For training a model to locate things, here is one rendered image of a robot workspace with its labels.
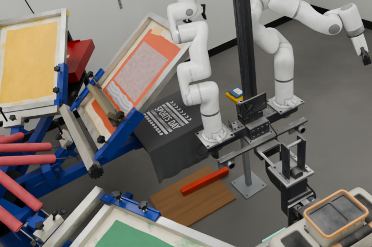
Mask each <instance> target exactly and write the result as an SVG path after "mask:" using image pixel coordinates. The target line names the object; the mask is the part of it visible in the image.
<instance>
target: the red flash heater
mask: <svg viewBox="0 0 372 247"><path fill-rule="evenodd" d="M94 49H95V45H94V42H93V41H92V39H88V40H82V41H80V39H79V40H73V41H69V42H67V55H70V56H69V57H68V58H67V59H66V64H67V66H68V67H69V73H68V83H74V82H78V81H79V80H80V78H81V76H82V74H83V72H84V70H85V68H86V66H87V63H88V61H89V59H90V57H91V55H92V53H93V51H94Z"/></svg>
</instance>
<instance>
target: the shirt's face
mask: <svg viewBox="0 0 372 247"><path fill-rule="evenodd" d="M171 100H173V101H174V102H175V103H176V104H177V105H178V106H179V107H180V108H181V109H182V110H183V111H184V112H185V113H186V114H188V115H189V116H190V117H191V118H192V119H193V121H191V122H189V123H187V124H185V125H183V126H182V127H180V128H178V129H176V130H174V131H172V132H170V133H168V134H166V135H164V136H162V137H161V136H160V135H159V134H158V133H157V132H156V131H155V129H154V128H153V127H152V126H151V125H150V124H149V123H148V121H147V120H146V119H145V118H143V120H142V121H141V122H140V123H139V125H138V126H137V127H136V128H135V130H134V131H133V134H134V135H135V136H136V138H137V139H138V140H139V142H140V143H141V145H142V146H143V147H144V149H145V150H146V151H147V153H148V152H149V151H151V150H153V149H155V148H157V147H159V146H161V145H163V144H165V143H167V142H168V141H170V140H172V139H174V138H176V137H178V136H180V135H182V134H184V133H186V132H187V131H189V130H191V129H193V128H195V127H197V126H199V125H201V124H202V123H203V122H202V116H201V113H200V105H199V104H197V105H192V106H186V105H185V104H184V102H183V99H182V95H181V91H180V90H179V91H177V92H175V93H173V94H171V95H169V96H167V97H165V98H163V99H161V100H158V101H156V102H154V103H152V104H150V106H149V107H148V108H147V110H146V111H145V112H144V113H143V114H145V113H147V112H149V111H151V110H153V109H155V108H157V107H159V106H161V105H163V104H165V103H167V102H169V101H171Z"/></svg>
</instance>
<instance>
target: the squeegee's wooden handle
mask: <svg viewBox="0 0 372 247"><path fill-rule="evenodd" d="M87 88H88V89H89V90H90V92H91V93H92V95H93V97H94V98H95V100H96V101H97V103H98V104H99V105H100V107H101V108H102V110H103V111H104V113H105V114H106V116H107V117H109V118H111V119H113V120H115V121H117V120H118V119H117V118H116V114H117V113H116V112H115V111H114V109H113V108H112V106H111V105H110V104H109V102H108V101H107V100H106V98H105V97H104V96H103V94H102V93H101V91H100V89H99V88H97V87H95V86H93V85H92V84H89V85H88V86H87Z"/></svg>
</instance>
